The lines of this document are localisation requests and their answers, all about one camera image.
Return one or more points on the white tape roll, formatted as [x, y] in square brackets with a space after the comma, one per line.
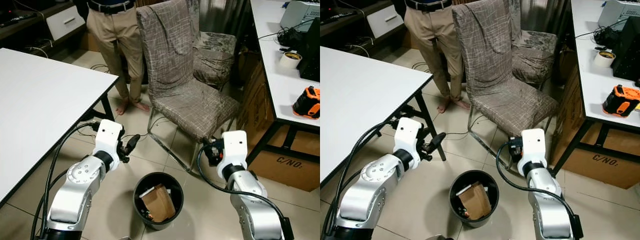
[604, 59]
[290, 60]

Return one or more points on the brown cardboard box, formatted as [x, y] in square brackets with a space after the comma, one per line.
[287, 167]
[605, 165]

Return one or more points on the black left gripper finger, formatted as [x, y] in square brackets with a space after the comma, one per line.
[436, 141]
[133, 143]

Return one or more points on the grey printer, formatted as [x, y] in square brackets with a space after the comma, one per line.
[300, 12]
[617, 11]

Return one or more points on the brown patterned cushioned chair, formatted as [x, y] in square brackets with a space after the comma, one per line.
[215, 60]
[535, 57]

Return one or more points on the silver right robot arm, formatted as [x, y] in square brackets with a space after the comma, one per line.
[255, 210]
[550, 205]

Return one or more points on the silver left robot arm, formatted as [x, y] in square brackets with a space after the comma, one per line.
[75, 195]
[367, 192]

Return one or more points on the white table with black legs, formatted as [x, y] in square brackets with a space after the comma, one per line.
[40, 105]
[360, 95]

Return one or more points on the white desk with black frame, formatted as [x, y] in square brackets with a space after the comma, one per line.
[275, 80]
[590, 80]

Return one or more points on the orange and black tool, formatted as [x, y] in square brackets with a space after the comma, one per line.
[307, 102]
[621, 101]

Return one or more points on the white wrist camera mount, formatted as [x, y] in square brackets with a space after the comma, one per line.
[407, 134]
[234, 147]
[108, 136]
[532, 145]

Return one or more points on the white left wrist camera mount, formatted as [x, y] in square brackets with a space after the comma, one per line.
[108, 136]
[407, 134]

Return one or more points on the black round rubbish bin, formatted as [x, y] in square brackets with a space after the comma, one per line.
[142, 212]
[456, 210]

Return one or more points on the person in khaki trousers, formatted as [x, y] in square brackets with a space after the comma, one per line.
[115, 35]
[432, 32]

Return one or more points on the brown checked fabric chair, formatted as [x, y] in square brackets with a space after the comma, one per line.
[487, 55]
[170, 60]

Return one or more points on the black box device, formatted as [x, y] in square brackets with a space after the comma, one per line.
[627, 50]
[311, 55]

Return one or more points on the white drawer front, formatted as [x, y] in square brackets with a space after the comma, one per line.
[386, 21]
[65, 22]

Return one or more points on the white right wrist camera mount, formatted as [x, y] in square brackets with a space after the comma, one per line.
[532, 145]
[234, 147]

